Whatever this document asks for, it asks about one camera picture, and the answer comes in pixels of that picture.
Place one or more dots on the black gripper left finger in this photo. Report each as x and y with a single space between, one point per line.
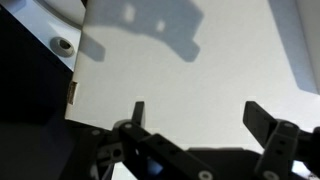
153 157

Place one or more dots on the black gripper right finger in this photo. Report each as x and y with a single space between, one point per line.
283 143

